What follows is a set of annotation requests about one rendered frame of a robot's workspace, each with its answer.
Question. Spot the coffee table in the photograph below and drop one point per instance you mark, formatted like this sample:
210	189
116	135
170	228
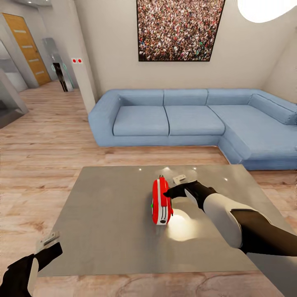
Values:
107	225

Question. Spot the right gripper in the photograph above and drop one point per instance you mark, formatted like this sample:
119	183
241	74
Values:
173	192

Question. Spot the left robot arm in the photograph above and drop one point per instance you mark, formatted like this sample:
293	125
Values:
20	279

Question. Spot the standing mirror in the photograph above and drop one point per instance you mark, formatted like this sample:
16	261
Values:
59	66

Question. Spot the stairs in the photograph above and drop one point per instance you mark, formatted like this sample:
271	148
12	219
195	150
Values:
8	115

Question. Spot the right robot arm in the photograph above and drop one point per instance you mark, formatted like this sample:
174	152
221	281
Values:
271	249

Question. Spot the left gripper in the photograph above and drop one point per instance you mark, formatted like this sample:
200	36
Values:
51	253

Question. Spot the radio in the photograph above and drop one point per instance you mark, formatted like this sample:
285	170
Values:
161	205

